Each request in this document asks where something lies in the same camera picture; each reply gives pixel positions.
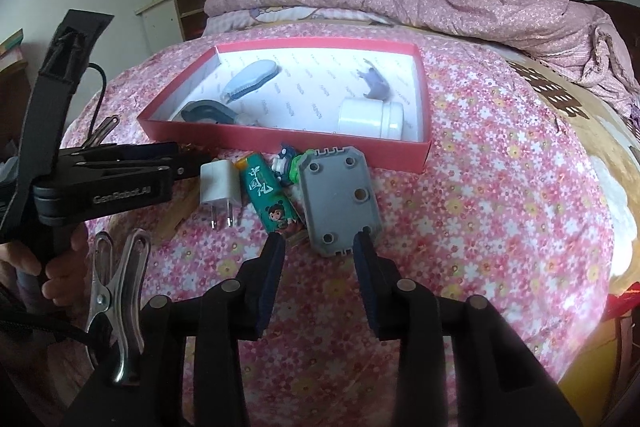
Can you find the grey plastic building plate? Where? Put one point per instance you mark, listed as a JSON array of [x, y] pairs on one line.
[[340, 202]]

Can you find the wooden block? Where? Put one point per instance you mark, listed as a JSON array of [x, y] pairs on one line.
[[172, 214]]

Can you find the white charger plug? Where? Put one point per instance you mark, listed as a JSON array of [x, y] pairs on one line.
[[220, 184]]

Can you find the wooden headboard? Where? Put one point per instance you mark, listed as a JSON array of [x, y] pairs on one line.
[[615, 9]]

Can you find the person's left hand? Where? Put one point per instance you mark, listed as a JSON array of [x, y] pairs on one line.
[[62, 274]]

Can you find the pink floral bedsheet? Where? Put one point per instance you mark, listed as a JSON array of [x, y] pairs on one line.
[[500, 207]]

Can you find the blue green toy figure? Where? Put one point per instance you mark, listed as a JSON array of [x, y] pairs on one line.
[[287, 162]]

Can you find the brown wooden furniture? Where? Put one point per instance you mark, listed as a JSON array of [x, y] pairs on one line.
[[12, 107]]

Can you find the light blue oval brush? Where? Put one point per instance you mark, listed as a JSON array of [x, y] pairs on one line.
[[252, 77]]

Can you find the grey-blue curved plastic piece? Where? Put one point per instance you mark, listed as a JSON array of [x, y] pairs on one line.
[[207, 113]]

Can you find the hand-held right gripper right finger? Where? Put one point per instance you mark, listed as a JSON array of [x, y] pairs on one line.
[[367, 287]]

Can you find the white plastic bottle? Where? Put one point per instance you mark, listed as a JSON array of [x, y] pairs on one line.
[[367, 119]]

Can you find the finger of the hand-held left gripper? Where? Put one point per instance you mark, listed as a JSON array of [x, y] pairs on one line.
[[185, 171], [150, 151]]

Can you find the green cartoon print lighter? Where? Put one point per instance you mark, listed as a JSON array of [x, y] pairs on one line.
[[267, 197]]

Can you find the wooden bedside cabinet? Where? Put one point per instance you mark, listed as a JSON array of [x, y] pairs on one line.
[[170, 12]]

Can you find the red cloth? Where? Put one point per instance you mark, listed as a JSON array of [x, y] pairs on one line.
[[625, 302]]

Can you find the cartoon print pillow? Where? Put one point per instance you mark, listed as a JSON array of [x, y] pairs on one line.
[[280, 14]]

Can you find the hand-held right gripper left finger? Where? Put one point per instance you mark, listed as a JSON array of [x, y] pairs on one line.
[[270, 277]]

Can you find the grey toy animal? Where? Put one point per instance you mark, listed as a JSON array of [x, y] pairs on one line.
[[376, 84]]

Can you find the stacked books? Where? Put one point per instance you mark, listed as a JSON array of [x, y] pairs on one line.
[[11, 44]]

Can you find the pink cardboard box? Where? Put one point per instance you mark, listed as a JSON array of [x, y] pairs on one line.
[[310, 107]]

